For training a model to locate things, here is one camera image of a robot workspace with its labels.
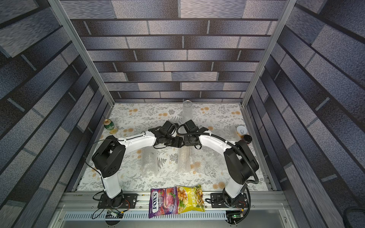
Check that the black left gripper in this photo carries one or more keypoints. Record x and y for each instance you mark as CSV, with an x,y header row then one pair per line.
x,y
178,142

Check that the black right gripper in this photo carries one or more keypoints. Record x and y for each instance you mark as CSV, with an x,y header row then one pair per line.
x,y
186,141

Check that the clear textured glass vase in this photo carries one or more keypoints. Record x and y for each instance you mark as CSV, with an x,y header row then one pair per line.
x,y
187,111

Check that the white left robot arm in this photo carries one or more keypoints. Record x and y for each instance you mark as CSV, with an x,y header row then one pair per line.
x,y
109,155

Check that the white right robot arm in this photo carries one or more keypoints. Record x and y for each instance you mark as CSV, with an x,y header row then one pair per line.
x,y
240,161

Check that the red jam jar black lid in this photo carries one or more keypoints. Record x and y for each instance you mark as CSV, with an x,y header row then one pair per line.
x,y
247,139

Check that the green beverage can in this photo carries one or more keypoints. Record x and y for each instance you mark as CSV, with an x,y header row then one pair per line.
x,y
109,125

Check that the yellow snack bag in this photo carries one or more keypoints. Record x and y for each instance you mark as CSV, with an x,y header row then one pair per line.
x,y
190,199

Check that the purple Fox's candy bag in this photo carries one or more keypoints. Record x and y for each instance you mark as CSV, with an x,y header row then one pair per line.
x,y
163,201

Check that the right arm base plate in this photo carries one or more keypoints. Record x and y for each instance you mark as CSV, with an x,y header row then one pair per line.
x,y
223,200

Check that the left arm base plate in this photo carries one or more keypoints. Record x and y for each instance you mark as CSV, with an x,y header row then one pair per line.
x,y
121,201

